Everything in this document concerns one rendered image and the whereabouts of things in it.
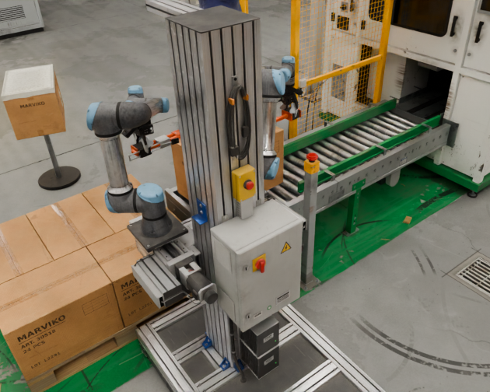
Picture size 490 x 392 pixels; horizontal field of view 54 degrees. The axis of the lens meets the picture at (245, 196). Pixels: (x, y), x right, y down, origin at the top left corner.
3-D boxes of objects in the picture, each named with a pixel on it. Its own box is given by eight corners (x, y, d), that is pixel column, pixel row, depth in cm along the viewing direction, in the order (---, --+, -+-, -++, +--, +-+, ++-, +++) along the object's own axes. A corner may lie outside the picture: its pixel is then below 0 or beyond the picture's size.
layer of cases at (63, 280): (139, 215, 391) (131, 173, 368) (205, 284, 324) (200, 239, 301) (-16, 281, 334) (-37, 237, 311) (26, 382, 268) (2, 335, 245)
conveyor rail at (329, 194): (441, 142, 415) (446, 122, 404) (446, 145, 412) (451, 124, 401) (222, 257, 306) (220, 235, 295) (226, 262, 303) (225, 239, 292)
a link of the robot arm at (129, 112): (144, 102, 193) (169, 92, 240) (117, 103, 194) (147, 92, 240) (146, 131, 196) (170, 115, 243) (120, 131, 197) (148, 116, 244)
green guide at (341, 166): (436, 123, 412) (438, 113, 407) (446, 127, 405) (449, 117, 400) (296, 191, 337) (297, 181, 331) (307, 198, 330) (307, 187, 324)
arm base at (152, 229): (178, 229, 231) (175, 212, 225) (150, 241, 224) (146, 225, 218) (163, 214, 241) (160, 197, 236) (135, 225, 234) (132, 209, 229)
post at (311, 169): (306, 276, 346) (312, 156, 289) (313, 281, 342) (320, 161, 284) (299, 280, 343) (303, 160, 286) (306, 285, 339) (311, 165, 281)
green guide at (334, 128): (386, 103, 448) (388, 95, 442) (396, 107, 441) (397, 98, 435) (250, 162, 372) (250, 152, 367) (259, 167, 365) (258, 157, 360)
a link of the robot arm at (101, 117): (138, 218, 222) (117, 107, 193) (106, 218, 223) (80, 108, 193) (144, 204, 232) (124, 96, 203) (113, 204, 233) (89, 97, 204)
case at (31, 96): (66, 131, 413) (54, 87, 390) (16, 140, 403) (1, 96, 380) (64, 104, 460) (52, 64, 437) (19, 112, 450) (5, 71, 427)
